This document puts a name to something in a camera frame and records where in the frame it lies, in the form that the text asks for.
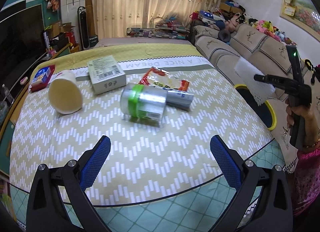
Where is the framed flower painting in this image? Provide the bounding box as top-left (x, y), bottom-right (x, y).
top-left (280, 0), bottom-right (319, 40)

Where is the beige sectional sofa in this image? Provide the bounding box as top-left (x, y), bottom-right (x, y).
top-left (190, 22), bottom-right (320, 175)

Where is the pale green carton box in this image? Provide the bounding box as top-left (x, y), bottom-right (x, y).
top-left (87, 56), bottom-right (126, 95)

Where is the red snack wrapper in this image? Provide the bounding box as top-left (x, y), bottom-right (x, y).
top-left (139, 67), bottom-right (190, 92)

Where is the white foam fruit net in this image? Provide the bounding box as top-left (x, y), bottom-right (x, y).
top-left (234, 57), bottom-right (276, 106)

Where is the clear water bottle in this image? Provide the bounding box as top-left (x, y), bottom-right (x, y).
top-left (2, 84), bottom-right (14, 105)

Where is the black flat television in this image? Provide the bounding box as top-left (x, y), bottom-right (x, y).
top-left (1, 4), bottom-right (46, 97)

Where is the pile of plush toys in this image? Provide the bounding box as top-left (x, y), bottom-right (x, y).
top-left (225, 13), bottom-right (297, 46)

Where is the yellow rimmed black trash bin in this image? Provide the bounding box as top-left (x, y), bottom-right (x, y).
top-left (234, 84), bottom-right (277, 131)

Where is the blue white sachet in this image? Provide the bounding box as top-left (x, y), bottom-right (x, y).
top-left (166, 90), bottom-right (194, 110)

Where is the red blue snack pack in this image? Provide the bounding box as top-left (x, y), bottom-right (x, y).
top-left (30, 65), bottom-right (55, 93)

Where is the black tower fan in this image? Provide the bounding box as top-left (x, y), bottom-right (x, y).
top-left (77, 6), bottom-right (90, 50)

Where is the green banded clear jar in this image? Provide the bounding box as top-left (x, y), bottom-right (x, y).
top-left (120, 83), bottom-right (167, 127)

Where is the white paper cup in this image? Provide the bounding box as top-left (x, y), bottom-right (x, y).
top-left (48, 70), bottom-right (83, 115)

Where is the low glass shelf with books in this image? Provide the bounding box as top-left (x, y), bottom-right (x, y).
top-left (126, 26), bottom-right (189, 40)

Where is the person right hand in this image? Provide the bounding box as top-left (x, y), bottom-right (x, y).
top-left (285, 99), bottom-right (319, 153)

